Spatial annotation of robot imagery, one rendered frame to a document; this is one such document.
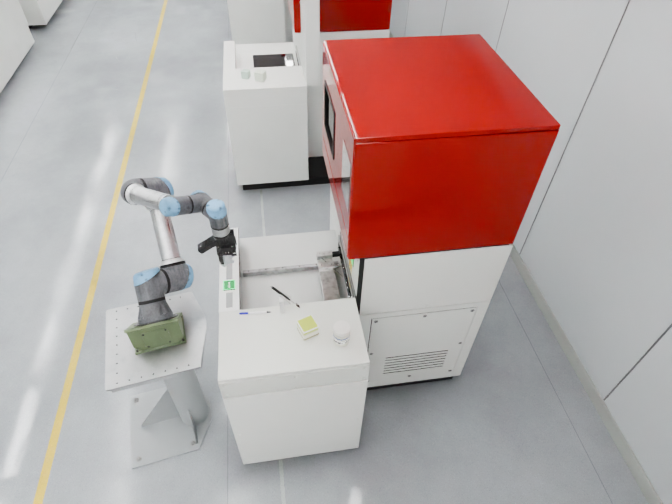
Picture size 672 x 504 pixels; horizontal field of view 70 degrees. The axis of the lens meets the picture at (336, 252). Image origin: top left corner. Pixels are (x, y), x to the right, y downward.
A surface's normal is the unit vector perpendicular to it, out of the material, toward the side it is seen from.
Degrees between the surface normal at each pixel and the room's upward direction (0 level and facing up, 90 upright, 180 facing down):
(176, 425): 0
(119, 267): 0
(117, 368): 0
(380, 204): 90
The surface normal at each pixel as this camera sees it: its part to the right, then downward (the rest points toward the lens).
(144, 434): 0.02, -0.70
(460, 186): 0.15, 0.71
